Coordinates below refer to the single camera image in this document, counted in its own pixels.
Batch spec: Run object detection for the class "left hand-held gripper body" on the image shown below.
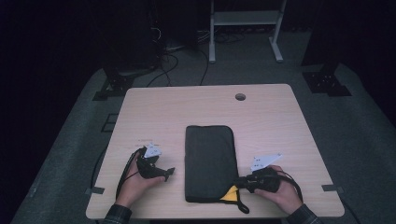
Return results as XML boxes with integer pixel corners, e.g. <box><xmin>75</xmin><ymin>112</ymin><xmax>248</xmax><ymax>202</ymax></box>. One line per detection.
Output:
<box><xmin>135</xmin><ymin>142</ymin><xmax>168</xmax><ymax>180</ymax></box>

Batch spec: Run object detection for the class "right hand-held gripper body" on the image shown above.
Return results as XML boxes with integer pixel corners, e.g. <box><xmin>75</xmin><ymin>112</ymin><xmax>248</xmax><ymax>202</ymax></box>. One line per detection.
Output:
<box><xmin>246</xmin><ymin>151</ymin><xmax>284</xmax><ymax>194</ymax></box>

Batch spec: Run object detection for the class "black pouch with yellow lining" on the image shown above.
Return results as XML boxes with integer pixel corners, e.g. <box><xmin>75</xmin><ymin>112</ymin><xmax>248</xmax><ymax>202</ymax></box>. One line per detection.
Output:
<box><xmin>184</xmin><ymin>124</ymin><xmax>250</xmax><ymax>215</ymax></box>

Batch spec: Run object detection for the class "person's left hand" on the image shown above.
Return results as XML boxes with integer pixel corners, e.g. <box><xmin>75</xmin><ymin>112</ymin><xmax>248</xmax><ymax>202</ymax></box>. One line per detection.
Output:
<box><xmin>116</xmin><ymin>158</ymin><xmax>166</xmax><ymax>208</ymax></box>

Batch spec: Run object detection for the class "person's right hand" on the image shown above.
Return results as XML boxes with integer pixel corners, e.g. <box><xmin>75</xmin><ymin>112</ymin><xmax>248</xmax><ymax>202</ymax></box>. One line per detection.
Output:
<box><xmin>253</xmin><ymin>164</ymin><xmax>304</xmax><ymax>216</ymax></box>

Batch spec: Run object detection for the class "grey tape piece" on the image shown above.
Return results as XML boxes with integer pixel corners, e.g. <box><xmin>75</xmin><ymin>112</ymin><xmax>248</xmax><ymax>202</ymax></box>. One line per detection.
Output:
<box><xmin>321</xmin><ymin>184</ymin><xmax>346</xmax><ymax>193</ymax></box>
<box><xmin>84</xmin><ymin>186</ymin><xmax>106</xmax><ymax>196</ymax></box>

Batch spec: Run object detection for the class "black stand base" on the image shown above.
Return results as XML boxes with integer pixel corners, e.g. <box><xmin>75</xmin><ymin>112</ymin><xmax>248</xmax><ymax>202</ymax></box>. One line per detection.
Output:
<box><xmin>302</xmin><ymin>62</ymin><xmax>353</xmax><ymax>98</ymax></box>
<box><xmin>92</xmin><ymin>63</ymin><xmax>135</xmax><ymax>102</ymax></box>

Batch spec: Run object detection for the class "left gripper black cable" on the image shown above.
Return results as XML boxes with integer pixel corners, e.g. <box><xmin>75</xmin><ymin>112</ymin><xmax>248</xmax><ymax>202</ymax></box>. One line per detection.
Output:
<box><xmin>115</xmin><ymin>147</ymin><xmax>146</xmax><ymax>201</ymax></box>

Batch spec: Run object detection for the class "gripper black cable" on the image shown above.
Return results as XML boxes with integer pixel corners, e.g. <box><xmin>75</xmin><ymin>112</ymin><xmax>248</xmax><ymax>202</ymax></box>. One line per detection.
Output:
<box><xmin>115</xmin><ymin>147</ymin><xmax>146</xmax><ymax>201</ymax></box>
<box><xmin>278</xmin><ymin>173</ymin><xmax>304</xmax><ymax>203</ymax></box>

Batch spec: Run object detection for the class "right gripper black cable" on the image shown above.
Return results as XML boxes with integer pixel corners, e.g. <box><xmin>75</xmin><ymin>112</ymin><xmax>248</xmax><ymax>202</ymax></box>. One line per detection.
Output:
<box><xmin>278</xmin><ymin>173</ymin><xmax>304</xmax><ymax>203</ymax></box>

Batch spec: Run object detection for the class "black floor cable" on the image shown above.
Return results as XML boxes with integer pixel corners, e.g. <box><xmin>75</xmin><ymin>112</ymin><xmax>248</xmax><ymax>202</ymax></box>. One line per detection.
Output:
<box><xmin>198</xmin><ymin>49</ymin><xmax>210</xmax><ymax>87</ymax></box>
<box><xmin>146</xmin><ymin>51</ymin><xmax>180</xmax><ymax>89</ymax></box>

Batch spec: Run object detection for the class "white metal table frame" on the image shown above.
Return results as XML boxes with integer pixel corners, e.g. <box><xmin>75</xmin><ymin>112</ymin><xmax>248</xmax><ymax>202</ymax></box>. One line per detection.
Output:
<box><xmin>208</xmin><ymin>0</ymin><xmax>288</xmax><ymax>64</ymax></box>

